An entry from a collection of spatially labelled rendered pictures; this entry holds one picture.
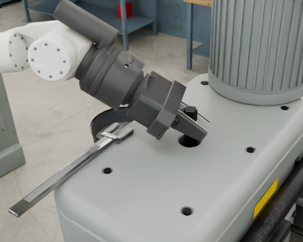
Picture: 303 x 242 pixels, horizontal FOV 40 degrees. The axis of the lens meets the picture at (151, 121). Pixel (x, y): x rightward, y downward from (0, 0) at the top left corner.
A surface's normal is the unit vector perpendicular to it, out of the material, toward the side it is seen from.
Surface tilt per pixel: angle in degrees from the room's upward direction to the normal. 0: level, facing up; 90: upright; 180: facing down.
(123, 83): 61
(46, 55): 84
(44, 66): 84
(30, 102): 0
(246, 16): 90
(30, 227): 0
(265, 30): 90
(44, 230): 0
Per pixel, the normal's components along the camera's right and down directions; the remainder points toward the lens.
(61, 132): -0.04, -0.83
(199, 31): -0.62, 0.45
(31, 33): 0.55, 0.30
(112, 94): -0.22, 0.52
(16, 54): 0.97, -0.04
